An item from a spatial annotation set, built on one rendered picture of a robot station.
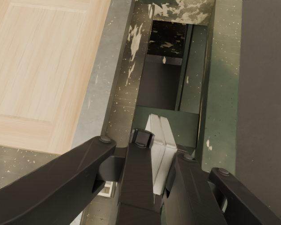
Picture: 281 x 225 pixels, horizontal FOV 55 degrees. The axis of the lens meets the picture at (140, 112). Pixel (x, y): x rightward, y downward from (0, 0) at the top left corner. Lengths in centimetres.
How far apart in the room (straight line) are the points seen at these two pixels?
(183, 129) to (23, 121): 34
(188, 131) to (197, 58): 34
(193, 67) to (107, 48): 37
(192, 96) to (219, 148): 46
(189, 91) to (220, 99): 40
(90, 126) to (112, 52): 17
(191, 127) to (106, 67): 22
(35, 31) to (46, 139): 27
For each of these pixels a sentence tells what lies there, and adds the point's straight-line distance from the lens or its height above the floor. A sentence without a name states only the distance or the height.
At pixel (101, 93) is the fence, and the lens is 55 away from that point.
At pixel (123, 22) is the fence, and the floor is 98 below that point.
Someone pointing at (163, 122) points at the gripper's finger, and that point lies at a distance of 20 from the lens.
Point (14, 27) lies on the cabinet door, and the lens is 74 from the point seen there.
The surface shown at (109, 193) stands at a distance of 51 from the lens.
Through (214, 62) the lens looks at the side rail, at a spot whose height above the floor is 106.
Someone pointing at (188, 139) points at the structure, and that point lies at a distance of 59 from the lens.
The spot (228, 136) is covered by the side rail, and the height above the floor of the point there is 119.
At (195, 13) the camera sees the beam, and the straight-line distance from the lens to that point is 74.
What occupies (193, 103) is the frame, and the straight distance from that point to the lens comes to 96.
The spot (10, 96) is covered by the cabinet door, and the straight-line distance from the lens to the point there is 64.
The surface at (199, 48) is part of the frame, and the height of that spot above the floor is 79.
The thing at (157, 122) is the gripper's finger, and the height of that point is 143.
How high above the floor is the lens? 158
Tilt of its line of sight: 51 degrees down
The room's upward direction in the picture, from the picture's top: 165 degrees counter-clockwise
